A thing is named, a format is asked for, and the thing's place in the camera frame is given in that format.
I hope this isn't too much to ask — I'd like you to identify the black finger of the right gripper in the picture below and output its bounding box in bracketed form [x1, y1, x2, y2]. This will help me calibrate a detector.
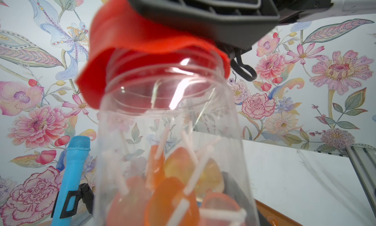
[128, 0, 280, 50]

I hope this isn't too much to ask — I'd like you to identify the red jar lid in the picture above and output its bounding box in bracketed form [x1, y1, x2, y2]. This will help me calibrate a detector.
[76, 0, 231, 109]

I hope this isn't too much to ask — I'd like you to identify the red lidded plastic jar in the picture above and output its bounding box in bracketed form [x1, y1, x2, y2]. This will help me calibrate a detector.
[92, 49, 262, 226]

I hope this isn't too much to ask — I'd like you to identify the blue microphone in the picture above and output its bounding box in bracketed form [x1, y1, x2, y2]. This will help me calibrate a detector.
[52, 136, 91, 226]

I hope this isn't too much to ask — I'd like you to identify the brown wooden tray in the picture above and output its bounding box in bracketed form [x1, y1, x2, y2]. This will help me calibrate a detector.
[255, 200, 302, 226]

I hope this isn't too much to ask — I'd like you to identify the black microphone stand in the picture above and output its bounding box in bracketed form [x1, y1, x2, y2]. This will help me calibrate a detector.
[60, 184, 94, 219]

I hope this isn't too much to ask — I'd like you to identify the aluminium frame post right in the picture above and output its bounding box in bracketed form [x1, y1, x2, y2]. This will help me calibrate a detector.
[346, 143, 376, 215]

